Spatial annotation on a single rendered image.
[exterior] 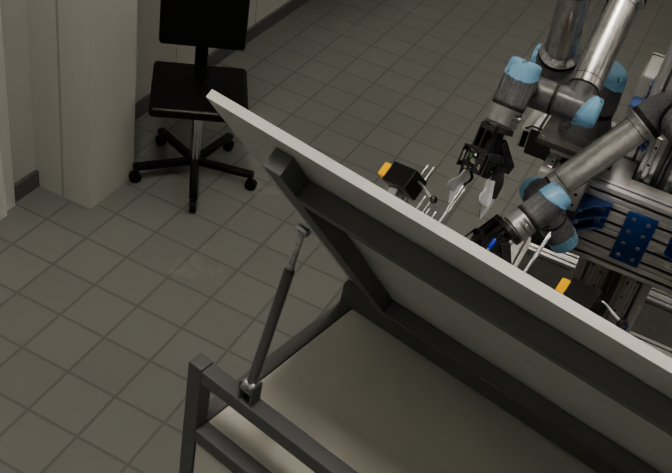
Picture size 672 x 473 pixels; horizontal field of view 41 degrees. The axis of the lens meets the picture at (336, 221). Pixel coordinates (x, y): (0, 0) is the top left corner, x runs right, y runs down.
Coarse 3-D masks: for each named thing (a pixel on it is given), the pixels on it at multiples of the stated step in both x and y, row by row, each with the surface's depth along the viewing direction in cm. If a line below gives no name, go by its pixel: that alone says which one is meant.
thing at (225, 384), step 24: (192, 360) 195; (192, 384) 198; (216, 384) 192; (240, 384) 187; (192, 408) 203; (240, 408) 190; (264, 408) 189; (264, 432) 188; (288, 432) 185; (312, 456) 181; (336, 456) 182
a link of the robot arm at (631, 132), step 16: (656, 96) 221; (640, 112) 222; (656, 112) 219; (624, 128) 224; (640, 128) 222; (656, 128) 221; (592, 144) 228; (608, 144) 225; (624, 144) 224; (640, 144) 225; (576, 160) 228; (592, 160) 226; (608, 160) 226; (560, 176) 229; (576, 176) 228; (592, 176) 228; (528, 192) 233
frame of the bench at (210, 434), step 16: (336, 304) 246; (320, 320) 240; (336, 320) 241; (304, 336) 234; (288, 352) 229; (272, 368) 224; (208, 416) 209; (192, 432) 207; (208, 432) 206; (192, 448) 210; (208, 448) 205; (224, 448) 203; (240, 448) 204; (192, 464) 214; (224, 464) 204; (240, 464) 201; (256, 464) 201
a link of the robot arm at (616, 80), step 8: (616, 64) 254; (616, 72) 250; (624, 72) 252; (608, 80) 248; (616, 80) 248; (624, 80) 250; (608, 88) 249; (616, 88) 250; (624, 88) 254; (600, 96) 251; (608, 96) 251; (616, 96) 252; (608, 104) 253; (616, 104) 255; (600, 112) 254; (608, 112) 255
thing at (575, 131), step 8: (600, 120) 256; (608, 120) 257; (560, 128) 264; (568, 128) 262; (576, 128) 259; (584, 128) 258; (592, 128) 257; (600, 128) 258; (608, 128) 259; (568, 136) 261; (576, 136) 259; (584, 136) 258; (592, 136) 258; (576, 144) 260; (584, 144) 259
